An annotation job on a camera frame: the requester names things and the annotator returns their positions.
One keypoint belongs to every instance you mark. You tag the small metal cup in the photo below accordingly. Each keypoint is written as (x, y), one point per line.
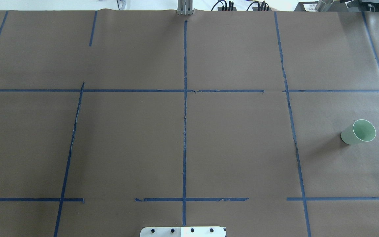
(323, 5)

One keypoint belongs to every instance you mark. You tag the green plastic cup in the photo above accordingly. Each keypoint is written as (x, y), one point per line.
(360, 131)

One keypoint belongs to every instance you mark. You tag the brown paper table cover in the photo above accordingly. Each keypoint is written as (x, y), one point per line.
(115, 121)

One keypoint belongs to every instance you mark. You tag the aluminium frame post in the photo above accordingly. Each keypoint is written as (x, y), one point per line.
(185, 7)

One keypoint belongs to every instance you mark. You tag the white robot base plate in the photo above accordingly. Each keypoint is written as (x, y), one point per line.
(184, 231)

